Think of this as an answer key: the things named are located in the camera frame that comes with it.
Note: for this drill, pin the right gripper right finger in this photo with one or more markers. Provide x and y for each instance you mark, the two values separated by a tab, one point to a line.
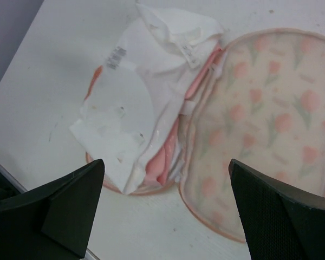
280	221

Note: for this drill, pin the pink bra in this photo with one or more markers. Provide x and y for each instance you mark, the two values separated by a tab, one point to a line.
159	166

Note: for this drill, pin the white bra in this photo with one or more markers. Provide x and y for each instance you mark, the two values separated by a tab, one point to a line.
134	98

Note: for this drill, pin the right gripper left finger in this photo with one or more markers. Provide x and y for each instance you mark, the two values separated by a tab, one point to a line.
53	220

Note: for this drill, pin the floral fabric laundry bag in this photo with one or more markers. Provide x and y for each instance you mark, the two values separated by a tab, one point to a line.
262	103

